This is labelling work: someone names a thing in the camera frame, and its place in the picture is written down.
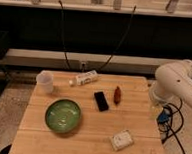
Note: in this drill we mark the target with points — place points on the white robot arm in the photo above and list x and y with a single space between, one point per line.
172 79

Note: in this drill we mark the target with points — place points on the black phone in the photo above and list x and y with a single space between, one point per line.
101 101

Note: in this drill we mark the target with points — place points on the white sponge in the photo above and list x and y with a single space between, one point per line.
121 140

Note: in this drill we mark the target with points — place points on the brown small object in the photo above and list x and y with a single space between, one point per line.
117 95

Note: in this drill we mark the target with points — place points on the clear plastic cup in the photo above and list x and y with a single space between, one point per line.
45 81

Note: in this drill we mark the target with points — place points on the blue connector box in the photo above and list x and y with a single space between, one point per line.
163 117

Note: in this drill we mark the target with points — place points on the green ceramic bowl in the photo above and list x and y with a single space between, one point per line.
63 116

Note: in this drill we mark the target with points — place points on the white tube bottle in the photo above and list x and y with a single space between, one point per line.
84 78

